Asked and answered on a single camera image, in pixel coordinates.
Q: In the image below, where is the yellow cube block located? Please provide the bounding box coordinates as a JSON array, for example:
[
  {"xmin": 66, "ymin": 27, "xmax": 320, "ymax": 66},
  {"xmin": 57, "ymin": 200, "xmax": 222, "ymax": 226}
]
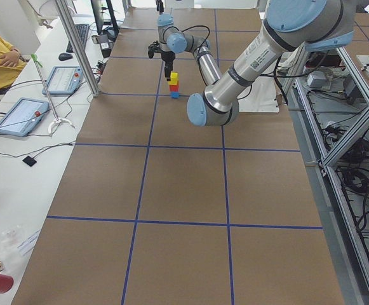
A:
[{"xmin": 168, "ymin": 72, "xmax": 179, "ymax": 86}]

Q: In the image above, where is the red cube block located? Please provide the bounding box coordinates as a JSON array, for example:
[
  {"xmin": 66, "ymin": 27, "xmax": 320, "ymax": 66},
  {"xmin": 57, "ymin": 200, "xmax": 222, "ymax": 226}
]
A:
[{"xmin": 169, "ymin": 84, "xmax": 179, "ymax": 92}]

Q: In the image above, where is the blue cube block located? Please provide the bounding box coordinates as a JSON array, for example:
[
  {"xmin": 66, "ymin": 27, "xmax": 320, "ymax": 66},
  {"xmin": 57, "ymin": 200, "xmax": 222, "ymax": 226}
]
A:
[{"xmin": 170, "ymin": 91, "xmax": 180, "ymax": 98}]

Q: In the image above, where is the black monitor stand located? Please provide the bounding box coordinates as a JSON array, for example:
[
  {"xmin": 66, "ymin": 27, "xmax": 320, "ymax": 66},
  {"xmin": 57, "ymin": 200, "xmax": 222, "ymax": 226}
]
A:
[{"xmin": 90, "ymin": 0, "xmax": 119, "ymax": 41}]

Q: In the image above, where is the black computer keyboard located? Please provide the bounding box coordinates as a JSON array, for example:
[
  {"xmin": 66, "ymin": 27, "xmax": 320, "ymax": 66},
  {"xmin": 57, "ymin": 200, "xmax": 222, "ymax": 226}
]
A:
[{"xmin": 66, "ymin": 24, "xmax": 90, "ymax": 53}]

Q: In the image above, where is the black computer mouse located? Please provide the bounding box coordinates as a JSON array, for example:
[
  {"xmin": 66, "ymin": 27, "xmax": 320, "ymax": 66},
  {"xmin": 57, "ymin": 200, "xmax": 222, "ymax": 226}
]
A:
[{"xmin": 58, "ymin": 53, "xmax": 73, "ymax": 61}]

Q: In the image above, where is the far blue teach pendant tablet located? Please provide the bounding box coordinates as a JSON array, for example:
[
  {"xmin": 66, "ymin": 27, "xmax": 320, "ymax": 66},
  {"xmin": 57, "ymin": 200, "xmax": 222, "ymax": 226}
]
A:
[{"xmin": 46, "ymin": 66, "xmax": 83, "ymax": 96}]

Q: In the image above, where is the blue teach pendant tablet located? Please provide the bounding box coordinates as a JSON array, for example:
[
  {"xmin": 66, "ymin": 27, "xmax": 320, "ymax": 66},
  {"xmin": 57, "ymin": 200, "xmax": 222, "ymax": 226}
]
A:
[
  {"xmin": 46, "ymin": 66, "xmax": 83, "ymax": 96},
  {"xmin": 0, "ymin": 98, "xmax": 49, "ymax": 137}
]

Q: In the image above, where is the silver rod white stand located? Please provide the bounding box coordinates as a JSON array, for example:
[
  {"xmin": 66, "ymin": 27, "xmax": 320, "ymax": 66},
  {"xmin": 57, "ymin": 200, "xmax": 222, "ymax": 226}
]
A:
[{"xmin": 31, "ymin": 53, "xmax": 75, "ymax": 136}]

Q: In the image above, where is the grey power adapter box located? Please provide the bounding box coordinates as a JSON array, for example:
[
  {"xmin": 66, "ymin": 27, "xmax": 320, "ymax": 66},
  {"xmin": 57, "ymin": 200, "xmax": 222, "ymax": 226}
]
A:
[{"xmin": 307, "ymin": 71, "xmax": 327, "ymax": 88}]

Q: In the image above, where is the near blue teach pendant tablet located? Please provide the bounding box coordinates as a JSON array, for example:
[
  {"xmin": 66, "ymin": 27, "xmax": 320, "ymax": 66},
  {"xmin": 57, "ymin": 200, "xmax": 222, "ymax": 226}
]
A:
[{"xmin": 0, "ymin": 98, "xmax": 49, "ymax": 137}]

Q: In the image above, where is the small black square pad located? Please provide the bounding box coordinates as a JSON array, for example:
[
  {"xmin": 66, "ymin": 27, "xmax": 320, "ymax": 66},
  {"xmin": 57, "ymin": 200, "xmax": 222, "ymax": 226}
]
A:
[{"xmin": 22, "ymin": 156, "xmax": 37, "ymax": 167}]

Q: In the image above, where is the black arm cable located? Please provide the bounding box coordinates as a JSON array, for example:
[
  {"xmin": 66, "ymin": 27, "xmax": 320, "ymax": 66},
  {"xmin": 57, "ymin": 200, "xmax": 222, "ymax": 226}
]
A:
[{"xmin": 177, "ymin": 25, "xmax": 283, "ymax": 102}]

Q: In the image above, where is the aluminium frame post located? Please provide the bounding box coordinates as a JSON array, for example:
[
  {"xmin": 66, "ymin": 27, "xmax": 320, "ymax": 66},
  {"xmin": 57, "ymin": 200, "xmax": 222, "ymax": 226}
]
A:
[{"xmin": 55, "ymin": 0, "xmax": 99, "ymax": 97}]

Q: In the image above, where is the white central pedestal column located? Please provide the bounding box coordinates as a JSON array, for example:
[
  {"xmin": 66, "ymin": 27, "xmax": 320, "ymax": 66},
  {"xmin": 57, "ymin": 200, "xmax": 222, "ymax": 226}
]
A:
[{"xmin": 238, "ymin": 77, "xmax": 279, "ymax": 113}]

